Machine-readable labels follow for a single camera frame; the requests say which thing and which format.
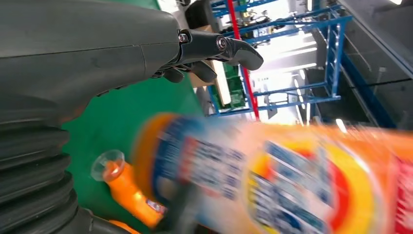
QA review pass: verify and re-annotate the black carry case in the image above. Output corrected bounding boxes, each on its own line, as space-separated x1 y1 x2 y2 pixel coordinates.
185 0 221 31

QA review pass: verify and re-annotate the green plastic crate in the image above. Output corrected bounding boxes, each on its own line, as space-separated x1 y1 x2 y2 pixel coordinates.
223 63 246 111

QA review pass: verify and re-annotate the red pole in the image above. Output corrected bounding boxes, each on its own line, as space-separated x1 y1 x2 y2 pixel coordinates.
225 0 261 121

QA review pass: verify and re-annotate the blue metal rack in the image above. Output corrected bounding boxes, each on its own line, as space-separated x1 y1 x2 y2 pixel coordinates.
206 0 397 130

